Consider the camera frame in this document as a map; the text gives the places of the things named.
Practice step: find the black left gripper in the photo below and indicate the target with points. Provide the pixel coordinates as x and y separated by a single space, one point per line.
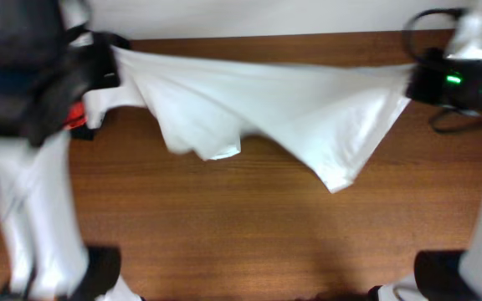
93 63

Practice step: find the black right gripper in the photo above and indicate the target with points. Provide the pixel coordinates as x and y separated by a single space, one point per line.
423 79

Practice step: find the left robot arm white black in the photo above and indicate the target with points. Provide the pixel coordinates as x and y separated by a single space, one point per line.
49 59

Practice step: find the white printed t-shirt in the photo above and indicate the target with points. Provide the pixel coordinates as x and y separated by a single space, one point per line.
331 119

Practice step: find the red folded t-shirt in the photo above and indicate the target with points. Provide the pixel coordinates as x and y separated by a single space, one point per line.
76 117

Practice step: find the black folded garment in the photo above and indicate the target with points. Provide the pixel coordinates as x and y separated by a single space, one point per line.
82 133

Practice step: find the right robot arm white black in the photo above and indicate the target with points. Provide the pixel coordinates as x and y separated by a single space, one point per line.
430 206

